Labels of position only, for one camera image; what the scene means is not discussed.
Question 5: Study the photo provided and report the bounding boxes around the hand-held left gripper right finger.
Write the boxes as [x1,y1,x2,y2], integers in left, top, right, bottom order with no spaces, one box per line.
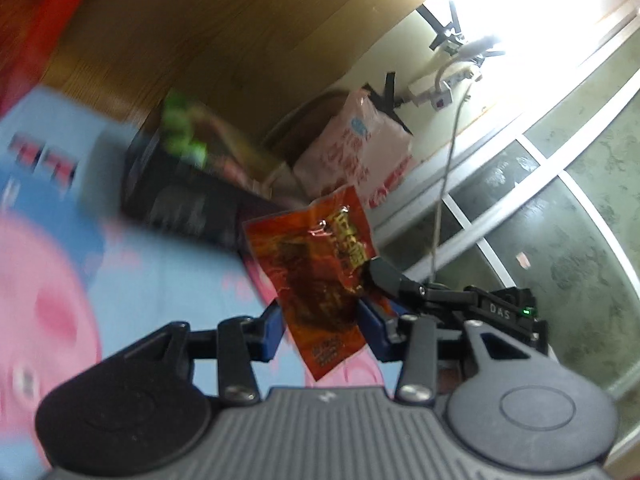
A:
[357,297,543,403]

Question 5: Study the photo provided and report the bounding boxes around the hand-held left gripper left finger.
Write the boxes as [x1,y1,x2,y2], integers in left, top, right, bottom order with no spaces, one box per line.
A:
[122,305,286,407]

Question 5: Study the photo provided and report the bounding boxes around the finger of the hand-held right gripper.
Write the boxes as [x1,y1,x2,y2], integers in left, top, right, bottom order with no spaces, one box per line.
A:
[361,255,471,307]

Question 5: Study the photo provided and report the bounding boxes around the red snack packet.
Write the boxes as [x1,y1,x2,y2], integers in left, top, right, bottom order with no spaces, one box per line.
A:
[242,185,383,382]

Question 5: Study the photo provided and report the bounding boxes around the black cardboard box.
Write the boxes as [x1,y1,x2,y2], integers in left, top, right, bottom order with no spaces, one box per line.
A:
[121,127,286,256]

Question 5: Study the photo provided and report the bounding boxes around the clear packet of brown snack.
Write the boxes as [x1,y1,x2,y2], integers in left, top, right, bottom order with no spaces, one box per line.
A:
[200,110,281,196]

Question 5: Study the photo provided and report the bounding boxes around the green snack packet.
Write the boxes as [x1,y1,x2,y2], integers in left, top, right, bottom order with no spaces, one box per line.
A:
[161,89,210,167]

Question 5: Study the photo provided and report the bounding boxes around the frosted glass door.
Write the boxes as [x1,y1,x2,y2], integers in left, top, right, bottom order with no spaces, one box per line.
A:
[375,0,640,411]

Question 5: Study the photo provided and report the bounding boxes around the large pink snack bag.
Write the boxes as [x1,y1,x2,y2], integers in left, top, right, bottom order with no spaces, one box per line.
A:
[292,89,420,211]

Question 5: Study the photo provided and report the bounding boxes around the printed pig blanket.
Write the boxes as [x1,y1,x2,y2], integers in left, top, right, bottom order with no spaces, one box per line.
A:
[0,85,406,480]

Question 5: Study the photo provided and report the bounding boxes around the black tape strip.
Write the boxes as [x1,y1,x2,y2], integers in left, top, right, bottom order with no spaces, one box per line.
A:
[367,72,416,136]

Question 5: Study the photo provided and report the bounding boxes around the white power strip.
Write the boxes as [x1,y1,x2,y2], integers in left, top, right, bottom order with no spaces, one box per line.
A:
[407,67,483,111]

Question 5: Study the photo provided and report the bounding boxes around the crossed black tape strips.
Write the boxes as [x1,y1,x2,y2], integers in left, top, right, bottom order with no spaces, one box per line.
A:
[417,0,506,63]

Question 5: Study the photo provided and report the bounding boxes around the wooden board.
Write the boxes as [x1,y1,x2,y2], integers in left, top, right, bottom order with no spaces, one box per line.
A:
[40,0,428,161]

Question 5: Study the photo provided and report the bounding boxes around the red box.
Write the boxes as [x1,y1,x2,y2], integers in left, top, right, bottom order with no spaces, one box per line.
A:
[0,0,113,111]

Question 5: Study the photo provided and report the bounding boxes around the white cable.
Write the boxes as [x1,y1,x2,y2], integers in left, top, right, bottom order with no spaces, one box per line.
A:
[429,75,476,286]

